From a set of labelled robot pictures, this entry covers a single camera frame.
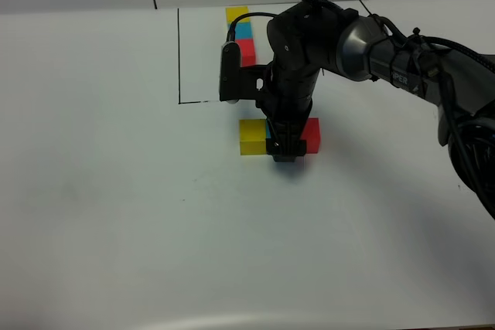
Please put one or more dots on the yellow template cube block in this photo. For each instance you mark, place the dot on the yellow template cube block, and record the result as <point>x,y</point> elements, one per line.
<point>233,12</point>

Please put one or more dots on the red template cube block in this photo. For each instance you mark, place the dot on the red template cube block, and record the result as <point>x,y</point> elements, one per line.
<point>248,53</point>

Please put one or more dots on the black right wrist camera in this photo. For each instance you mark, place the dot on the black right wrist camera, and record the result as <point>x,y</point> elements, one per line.
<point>237,82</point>

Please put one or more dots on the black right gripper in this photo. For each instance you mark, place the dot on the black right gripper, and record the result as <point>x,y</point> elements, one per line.
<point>286,101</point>

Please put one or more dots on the blue template cube block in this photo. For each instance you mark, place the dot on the blue template cube block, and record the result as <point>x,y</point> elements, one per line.
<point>242,30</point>

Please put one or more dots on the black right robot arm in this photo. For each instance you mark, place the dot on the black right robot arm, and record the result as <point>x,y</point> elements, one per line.
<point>317,35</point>

